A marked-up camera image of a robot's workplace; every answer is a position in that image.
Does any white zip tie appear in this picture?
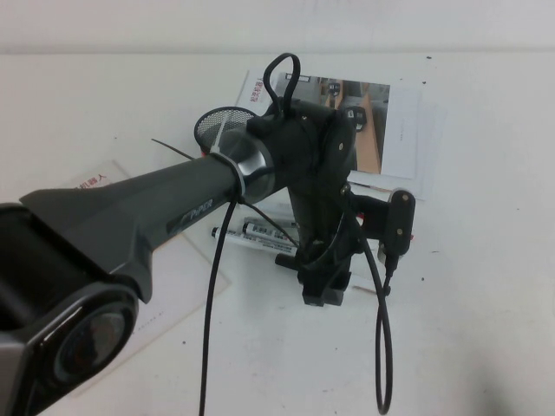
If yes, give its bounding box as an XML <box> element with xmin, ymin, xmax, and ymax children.
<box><xmin>211</xmin><ymin>110</ymin><xmax>230</xmax><ymax>158</ymax></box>

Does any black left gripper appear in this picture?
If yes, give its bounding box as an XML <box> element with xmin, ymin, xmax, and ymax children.
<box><xmin>294</xmin><ymin>182</ymin><xmax>370</xmax><ymax>309</ymax></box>

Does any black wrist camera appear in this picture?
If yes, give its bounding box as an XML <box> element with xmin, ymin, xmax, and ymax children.
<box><xmin>350</xmin><ymin>187</ymin><xmax>417</xmax><ymax>263</ymax></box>

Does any desert photo brochure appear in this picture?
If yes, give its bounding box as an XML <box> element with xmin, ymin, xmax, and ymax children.
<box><xmin>64</xmin><ymin>159</ymin><xmax>234</xmax><ymax>387</ymax></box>

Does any office photo brochure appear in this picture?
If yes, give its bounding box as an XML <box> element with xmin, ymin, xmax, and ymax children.
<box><xmin>236</xmin><ymin>68</ymin><xmax>421</xmax><ymax>179</ymax></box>

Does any clear plastic pen box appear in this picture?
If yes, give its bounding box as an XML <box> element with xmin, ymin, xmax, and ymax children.
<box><xmin>242</xmin><ymin>215</ymin><xmax>301</xmax><ymax>231</ymax></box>

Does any black cable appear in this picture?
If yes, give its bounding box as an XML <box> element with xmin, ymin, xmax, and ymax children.
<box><xmin>199</xmin><ymin>198</ymin><xmax>240</xmax><ymax>416</ymax></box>
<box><xmin>357</xmin><ymin>233</ymin><xmax>399</xmax><ymax>413</ymax></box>
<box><xmin>262</xmin><ymin>52</ymin><xmax>304</xmax><ymax>118</ymax></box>

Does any white brochure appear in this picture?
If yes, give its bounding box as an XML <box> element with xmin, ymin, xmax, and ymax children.
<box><xmin>389</xmin><ymin>84</ymin><xmax>429</xmax><ymax>187</ymax></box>
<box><xmin>407</xmin><ymin>97</ymin><xmax>438</xmax><ymax>194</ymax></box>
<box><xmin>411</xmin><ymin>103</ymin><xmax>448</xmax><ymax>201</ymax></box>

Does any black mesh pen holder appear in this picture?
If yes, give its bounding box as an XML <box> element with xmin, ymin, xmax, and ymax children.
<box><xmin>193</xmin><ymin>105</ymin><xmax>261</xmax><ymax>159</ymax></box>

